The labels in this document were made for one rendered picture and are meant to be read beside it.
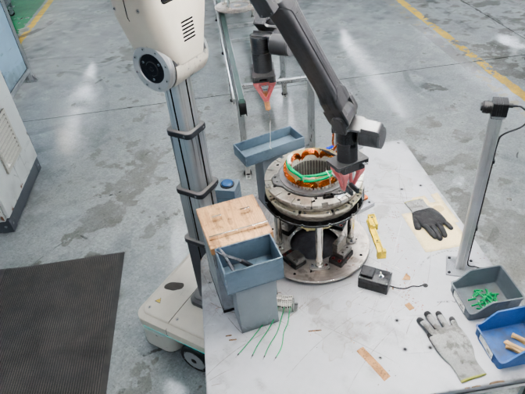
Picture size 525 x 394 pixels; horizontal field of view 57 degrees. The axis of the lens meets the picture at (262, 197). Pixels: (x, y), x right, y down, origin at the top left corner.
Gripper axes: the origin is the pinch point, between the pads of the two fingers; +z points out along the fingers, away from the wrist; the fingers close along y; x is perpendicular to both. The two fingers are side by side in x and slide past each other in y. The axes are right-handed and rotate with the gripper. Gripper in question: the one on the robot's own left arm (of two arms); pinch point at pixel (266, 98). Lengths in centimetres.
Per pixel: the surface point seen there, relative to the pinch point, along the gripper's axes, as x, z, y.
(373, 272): -29, 51, -28
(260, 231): 5.5, 27.8, -28.9
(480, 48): -222, 144, 344
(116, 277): 97, 132, 59
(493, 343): -58, 57, -54
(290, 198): -4.3, 25.2, -18.7
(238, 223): 12.0, 27.7, -24.9
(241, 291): 12, 37, -43
